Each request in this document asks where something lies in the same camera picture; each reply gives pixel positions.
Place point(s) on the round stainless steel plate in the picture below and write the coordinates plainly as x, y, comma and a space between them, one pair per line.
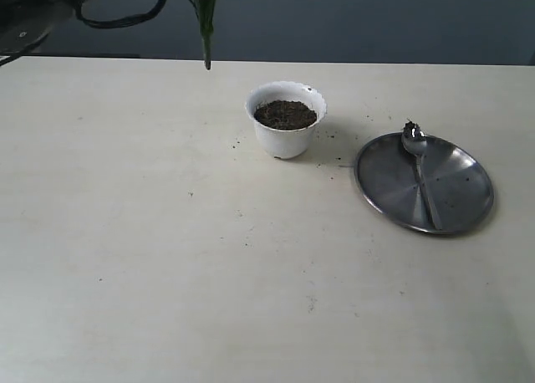
448, 192

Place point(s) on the stainless steel spork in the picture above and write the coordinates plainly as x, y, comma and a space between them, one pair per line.
415, 142

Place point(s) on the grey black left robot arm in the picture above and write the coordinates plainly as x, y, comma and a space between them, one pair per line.
25, 24

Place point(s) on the white plastic flower pot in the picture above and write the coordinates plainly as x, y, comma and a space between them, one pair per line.
285, 144

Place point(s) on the dark soil in pot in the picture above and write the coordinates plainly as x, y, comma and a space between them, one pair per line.
285, 115

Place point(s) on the red artificial flower with leaves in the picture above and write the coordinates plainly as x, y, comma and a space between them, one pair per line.
204, 11

